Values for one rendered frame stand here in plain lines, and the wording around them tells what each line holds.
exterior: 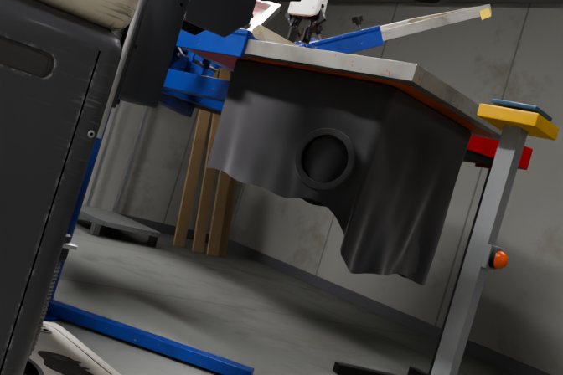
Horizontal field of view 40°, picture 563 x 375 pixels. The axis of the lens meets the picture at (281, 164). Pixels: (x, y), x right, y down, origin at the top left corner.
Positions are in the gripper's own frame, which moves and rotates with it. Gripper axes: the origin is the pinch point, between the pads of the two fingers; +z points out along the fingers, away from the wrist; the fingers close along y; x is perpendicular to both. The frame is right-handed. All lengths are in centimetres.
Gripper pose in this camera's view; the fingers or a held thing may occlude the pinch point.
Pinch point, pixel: (299, 35)
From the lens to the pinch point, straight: 223.4
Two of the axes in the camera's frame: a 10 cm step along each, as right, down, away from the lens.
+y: 7.5, 1.9, -6.3
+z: -2.9, 9.6, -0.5
